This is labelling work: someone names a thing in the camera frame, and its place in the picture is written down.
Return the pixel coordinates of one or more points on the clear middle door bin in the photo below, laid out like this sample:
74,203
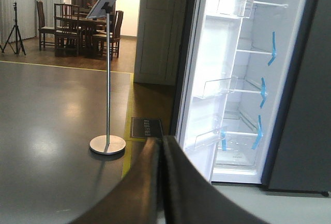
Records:
219,87

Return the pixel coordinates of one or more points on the silver sign stand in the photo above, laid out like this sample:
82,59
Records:
106,144

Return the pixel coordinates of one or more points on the dark floor label sign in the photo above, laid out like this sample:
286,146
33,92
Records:
143,127

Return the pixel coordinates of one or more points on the white fridge door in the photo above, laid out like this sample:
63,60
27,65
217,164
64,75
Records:
207,53

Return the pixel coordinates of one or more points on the wooden dining chair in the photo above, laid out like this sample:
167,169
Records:
42,28

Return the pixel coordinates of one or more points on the black camera tripod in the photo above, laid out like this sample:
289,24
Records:
18,41

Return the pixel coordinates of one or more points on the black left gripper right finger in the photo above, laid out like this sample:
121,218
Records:
189,197

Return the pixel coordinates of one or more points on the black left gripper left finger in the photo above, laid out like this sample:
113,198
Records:
134,198

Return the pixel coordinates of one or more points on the dark wooden dining table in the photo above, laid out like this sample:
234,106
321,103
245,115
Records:
74,36

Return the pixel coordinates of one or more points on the clear door bin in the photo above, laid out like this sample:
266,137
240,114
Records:
235,8
209,138
219,87

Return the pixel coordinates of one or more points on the grey refrigerator body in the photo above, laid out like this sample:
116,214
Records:
276,124

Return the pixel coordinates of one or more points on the clear upper door bin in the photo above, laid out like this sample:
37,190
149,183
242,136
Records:
235,8

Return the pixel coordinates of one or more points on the clear lower door bin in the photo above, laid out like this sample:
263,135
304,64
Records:
209,138

